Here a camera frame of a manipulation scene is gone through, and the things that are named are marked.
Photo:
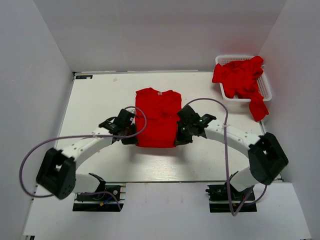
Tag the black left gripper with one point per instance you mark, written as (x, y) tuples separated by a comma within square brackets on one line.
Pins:
[(133, 140)]

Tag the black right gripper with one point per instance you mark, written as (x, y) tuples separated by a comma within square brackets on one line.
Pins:
[(180, 139)]

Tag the red t shirt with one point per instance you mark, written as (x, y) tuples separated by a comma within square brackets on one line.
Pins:
[(157, 117)]

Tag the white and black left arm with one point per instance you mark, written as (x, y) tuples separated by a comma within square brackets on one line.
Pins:
[(57, 172)]

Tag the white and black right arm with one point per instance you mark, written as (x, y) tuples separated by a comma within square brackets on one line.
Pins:
[(265, 155)]

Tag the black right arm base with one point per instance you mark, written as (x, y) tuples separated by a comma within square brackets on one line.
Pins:
[(219, 202)]

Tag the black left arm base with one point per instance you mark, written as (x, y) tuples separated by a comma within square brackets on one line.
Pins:
[(102, 202)]

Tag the red t shirts in basket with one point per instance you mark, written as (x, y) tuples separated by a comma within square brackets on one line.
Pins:
[(239, 78)]

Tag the blue label sticker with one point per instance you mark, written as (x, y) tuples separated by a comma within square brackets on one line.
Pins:
[(83, 77)]

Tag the white plastic basket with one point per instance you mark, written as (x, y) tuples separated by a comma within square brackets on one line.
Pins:
[(262, 81)]

